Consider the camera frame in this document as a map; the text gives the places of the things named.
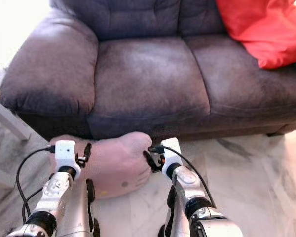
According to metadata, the pink pillow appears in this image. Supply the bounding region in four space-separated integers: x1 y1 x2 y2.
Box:
52 131 152 199

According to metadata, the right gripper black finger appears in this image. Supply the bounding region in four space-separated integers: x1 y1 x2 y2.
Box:
143 150 161 173

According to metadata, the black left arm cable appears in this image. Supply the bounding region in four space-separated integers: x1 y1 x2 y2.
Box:
16 145 57 223

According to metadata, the grey-brown fabric sofa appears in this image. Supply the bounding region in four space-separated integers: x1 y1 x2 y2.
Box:
0 0 296 141

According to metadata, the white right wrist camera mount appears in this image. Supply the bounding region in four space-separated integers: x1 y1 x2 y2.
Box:
160 137 183 178

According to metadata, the red pillow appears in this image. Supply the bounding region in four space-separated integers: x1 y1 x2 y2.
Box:
216 0 296 70

